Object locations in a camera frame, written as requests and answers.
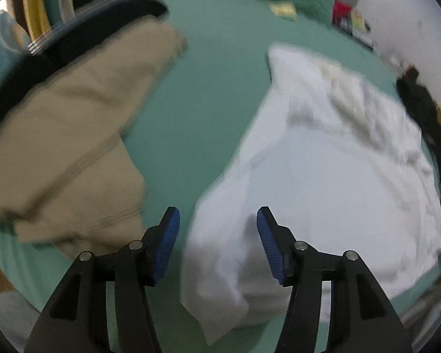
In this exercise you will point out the teal yellow curtain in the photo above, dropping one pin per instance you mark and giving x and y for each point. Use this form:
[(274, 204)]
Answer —
[(41, 16)]

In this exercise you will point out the beige folded garment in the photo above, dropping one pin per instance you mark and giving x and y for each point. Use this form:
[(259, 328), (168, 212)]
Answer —
[(66, 177)]

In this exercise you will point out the black clothes pile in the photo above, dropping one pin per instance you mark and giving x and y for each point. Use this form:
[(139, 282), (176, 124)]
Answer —
[(422, 109)]

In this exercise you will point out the black garment under beige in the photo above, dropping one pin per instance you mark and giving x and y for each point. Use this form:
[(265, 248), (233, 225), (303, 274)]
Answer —
[(70, 40)]

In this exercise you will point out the white t-shirt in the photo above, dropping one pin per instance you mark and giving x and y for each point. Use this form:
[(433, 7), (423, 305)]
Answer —
[(340, 164)]

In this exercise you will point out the books on bedside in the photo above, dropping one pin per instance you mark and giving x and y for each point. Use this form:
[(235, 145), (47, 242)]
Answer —
[(352, 23)]

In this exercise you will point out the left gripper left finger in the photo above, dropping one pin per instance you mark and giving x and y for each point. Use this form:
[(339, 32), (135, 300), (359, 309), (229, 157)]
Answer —
[(74, 318)]

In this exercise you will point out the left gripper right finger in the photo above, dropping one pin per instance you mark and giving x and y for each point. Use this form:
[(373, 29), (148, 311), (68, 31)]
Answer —
[(362, 318)]

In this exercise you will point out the green bed sheet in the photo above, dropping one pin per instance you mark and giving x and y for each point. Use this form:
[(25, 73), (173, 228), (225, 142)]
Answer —
[(194, 119)]

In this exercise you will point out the yellow green packet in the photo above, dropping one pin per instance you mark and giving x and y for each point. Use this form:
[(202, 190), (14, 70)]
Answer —
[(285, 10)]

